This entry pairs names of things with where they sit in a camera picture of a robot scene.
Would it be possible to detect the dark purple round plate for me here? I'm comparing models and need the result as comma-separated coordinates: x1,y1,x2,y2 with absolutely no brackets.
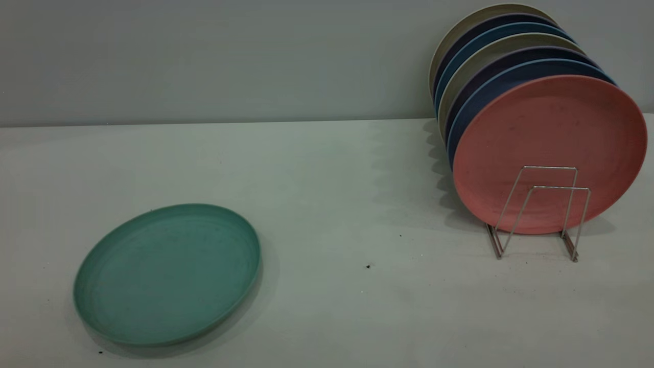
443,46,601,146

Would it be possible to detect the beige round plate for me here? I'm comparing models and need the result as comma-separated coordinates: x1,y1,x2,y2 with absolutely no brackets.
428,3,558,95
437,32,586,133

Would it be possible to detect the blue round plate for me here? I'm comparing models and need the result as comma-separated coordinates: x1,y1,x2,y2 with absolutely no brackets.
447,58,617,169
434,21,575,116

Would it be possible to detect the pink round plate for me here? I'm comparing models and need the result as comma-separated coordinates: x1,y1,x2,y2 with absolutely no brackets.
452,75,648,235

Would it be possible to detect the metal wire plate rack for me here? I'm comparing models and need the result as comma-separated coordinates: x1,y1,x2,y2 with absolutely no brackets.
485,165,592,263

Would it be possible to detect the green round plate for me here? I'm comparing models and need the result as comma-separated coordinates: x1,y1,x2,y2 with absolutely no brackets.
73,203,262,347

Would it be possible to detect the dark navy round plate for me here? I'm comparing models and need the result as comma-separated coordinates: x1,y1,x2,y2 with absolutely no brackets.
432,13,563,100

